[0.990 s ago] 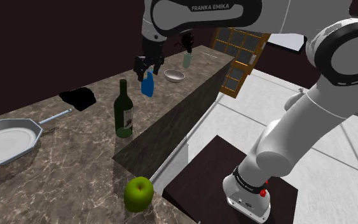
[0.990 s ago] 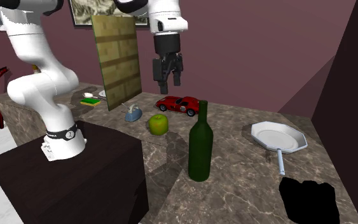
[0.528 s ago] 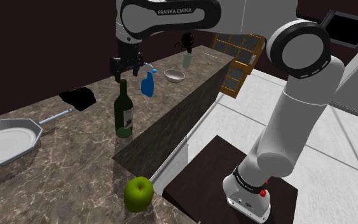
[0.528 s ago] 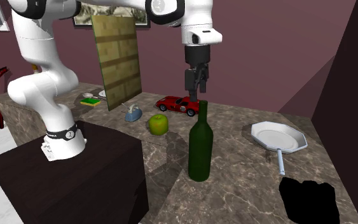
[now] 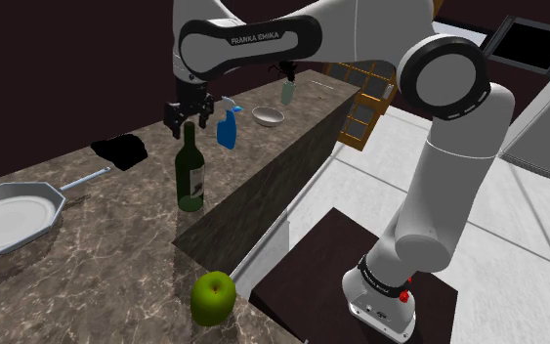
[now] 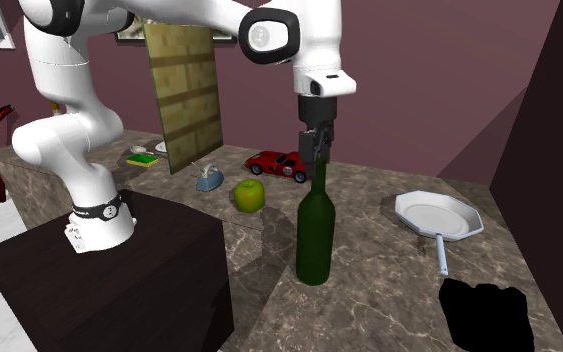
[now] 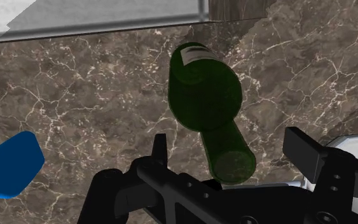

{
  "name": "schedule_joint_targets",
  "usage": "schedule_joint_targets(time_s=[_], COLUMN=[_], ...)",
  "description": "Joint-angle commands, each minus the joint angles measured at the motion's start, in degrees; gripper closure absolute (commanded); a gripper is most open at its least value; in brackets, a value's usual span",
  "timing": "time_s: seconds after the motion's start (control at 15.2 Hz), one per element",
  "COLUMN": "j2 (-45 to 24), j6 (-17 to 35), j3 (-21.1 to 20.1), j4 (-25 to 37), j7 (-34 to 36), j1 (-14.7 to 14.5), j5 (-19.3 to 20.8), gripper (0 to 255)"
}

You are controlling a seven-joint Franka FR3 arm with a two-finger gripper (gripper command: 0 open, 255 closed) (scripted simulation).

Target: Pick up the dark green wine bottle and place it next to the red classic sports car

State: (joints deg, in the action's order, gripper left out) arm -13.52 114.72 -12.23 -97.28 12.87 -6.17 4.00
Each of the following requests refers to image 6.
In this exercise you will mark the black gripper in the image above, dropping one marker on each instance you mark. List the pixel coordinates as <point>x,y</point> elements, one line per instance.
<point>316,108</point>

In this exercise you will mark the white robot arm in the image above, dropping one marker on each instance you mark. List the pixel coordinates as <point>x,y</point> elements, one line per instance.
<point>69,131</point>

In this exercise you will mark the red toy car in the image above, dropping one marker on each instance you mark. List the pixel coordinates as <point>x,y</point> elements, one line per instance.
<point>273,163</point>

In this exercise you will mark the dark green glass bottle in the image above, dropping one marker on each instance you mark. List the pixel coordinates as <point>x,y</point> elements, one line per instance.
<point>315,229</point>

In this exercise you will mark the green apple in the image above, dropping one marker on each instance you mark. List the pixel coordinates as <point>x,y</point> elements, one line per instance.
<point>249,196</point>

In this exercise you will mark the blue clothes iron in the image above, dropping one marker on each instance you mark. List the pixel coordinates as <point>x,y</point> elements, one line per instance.
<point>209,181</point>

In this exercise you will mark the wooden plank board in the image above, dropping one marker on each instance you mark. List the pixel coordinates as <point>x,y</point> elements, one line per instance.
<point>188,97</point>

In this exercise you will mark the white octagonal pan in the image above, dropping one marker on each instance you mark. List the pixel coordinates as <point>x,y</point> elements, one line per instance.
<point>437,217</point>

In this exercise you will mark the small white plate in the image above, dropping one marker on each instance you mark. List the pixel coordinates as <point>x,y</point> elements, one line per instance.
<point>161,146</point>

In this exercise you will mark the green and yellow sponge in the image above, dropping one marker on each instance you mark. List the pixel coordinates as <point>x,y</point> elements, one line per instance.
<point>142,160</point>

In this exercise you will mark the small white bowl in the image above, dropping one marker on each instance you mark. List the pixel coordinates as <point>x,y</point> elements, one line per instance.
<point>138,149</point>

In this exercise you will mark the black lumpy object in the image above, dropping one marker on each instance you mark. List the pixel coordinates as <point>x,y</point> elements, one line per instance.
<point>486,317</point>

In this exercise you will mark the dark robot stand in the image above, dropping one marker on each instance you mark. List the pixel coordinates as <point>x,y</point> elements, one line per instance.
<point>115,292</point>

